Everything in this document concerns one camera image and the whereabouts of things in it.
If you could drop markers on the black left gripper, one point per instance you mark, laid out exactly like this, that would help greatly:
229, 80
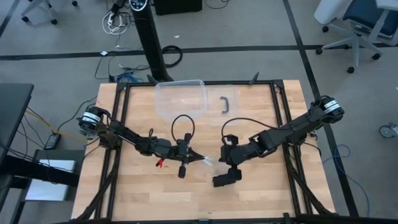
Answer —
180, 152

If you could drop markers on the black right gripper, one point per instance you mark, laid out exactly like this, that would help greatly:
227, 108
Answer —
239, 152

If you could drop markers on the clear plastic bag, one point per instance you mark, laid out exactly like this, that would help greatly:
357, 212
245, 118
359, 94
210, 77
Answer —
214, 163

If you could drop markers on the clear plastic storage bin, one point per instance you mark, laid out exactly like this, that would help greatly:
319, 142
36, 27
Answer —
180, 99

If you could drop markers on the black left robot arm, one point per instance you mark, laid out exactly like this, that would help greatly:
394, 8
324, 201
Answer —
124, 133

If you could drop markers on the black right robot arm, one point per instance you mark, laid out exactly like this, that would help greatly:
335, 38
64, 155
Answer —
295, 130

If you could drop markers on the dark grey table clamp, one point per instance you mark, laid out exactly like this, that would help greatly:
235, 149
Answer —
254, 78
153, 80

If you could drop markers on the black power adapter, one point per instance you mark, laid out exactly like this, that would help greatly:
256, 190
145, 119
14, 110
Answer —
53, 141

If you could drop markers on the black floor case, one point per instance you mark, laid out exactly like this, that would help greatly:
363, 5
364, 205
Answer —
177, 6

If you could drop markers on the grey caster wheel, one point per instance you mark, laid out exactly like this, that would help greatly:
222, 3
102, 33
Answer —
388, 130

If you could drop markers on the black desk beam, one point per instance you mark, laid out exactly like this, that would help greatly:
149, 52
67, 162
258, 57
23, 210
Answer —
37, 171

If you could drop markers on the black desk top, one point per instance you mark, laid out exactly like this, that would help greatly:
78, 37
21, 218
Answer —
14, 109

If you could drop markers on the grey office chair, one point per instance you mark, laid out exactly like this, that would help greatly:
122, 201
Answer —
367, 12

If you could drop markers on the grey chair base castors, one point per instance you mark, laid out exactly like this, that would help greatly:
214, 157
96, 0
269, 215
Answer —
49, 9

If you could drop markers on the black table edge frame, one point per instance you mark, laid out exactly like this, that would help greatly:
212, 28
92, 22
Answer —
236, 82

